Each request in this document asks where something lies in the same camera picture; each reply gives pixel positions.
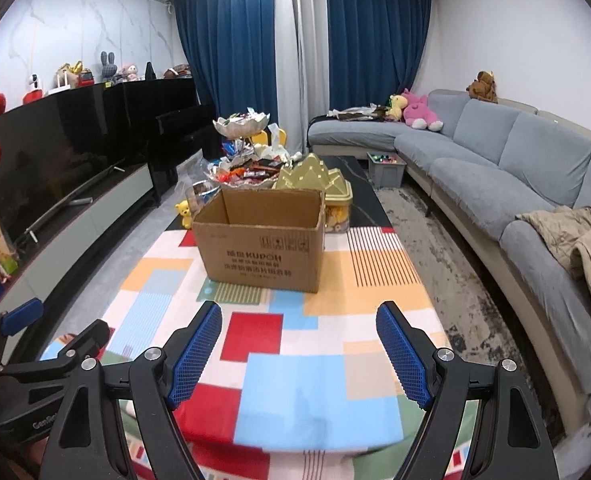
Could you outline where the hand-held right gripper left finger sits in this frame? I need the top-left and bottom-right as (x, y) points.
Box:
(43, 301), (224, 480)

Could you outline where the grey corner sofa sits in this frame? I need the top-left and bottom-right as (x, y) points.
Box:
(307, 88), (591, 432)

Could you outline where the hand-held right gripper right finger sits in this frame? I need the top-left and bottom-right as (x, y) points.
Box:
(375, 301), (559, 480)

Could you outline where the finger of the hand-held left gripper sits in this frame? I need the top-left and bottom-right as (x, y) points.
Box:
(0, 319), (111, 387)
(0, 298), (44, 361)

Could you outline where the brown plush toy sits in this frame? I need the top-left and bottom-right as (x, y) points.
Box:
(465, 70), (499, 104)

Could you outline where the blue curtain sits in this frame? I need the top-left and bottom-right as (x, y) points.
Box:
(172, 0), (279, 134)
(324, 0), (434, 117)

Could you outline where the brown cardboard box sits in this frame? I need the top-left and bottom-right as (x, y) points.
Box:
(192, 187), (325, 294)

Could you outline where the white sheer curtain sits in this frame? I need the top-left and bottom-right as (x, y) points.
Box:
(274, 0), (329, 154)

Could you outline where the clutter on sofa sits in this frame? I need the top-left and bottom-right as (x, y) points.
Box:
(327, 104), (392, 122)

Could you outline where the black flat television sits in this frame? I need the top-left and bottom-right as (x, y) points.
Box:
(0, 82), (154, 247)

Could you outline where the yellow plush toy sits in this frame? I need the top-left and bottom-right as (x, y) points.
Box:
(386, 93), (407, 121)

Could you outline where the white lotus bowl stand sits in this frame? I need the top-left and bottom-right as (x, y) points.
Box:
(212, 109), (269, 142)

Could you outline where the yellow bear toy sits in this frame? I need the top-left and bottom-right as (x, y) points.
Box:
(175, 200), (197, 231)

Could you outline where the colourful patchwork tablecloth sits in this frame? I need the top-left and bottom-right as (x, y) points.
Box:
(38, 225), (481, 480)

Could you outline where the beige quilted jacket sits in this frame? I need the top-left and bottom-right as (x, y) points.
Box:
(515, 205), (591, 327)

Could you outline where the black upright piano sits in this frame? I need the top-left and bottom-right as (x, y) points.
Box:
(102, 77), (222, 194)

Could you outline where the grey television cabinet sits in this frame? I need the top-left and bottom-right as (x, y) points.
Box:
(0, 162), (155, 362)

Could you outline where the white and red robot toy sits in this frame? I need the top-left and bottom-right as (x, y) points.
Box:
(22, 73), (44, 104)

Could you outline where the gold castle-shaped tin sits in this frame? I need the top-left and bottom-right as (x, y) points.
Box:
(272, 152), (354, 235)

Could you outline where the grey patterned rug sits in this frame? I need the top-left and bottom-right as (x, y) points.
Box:
(374, 187), (566, 437)

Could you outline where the grey rabbit plush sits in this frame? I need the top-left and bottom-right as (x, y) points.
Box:
(99, 50), (119, 84)

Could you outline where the pink plush toy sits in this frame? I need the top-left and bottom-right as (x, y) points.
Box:
(401, 88), (445, 131)

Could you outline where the pile of assorted snacks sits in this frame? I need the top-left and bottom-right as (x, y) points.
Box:
(204, 152), (289, 189)

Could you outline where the grey storage bin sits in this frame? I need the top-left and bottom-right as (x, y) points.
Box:
(366, 152), (407, 190)

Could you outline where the yellow plastic chair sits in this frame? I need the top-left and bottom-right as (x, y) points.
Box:
(252, 127), (287, 149)

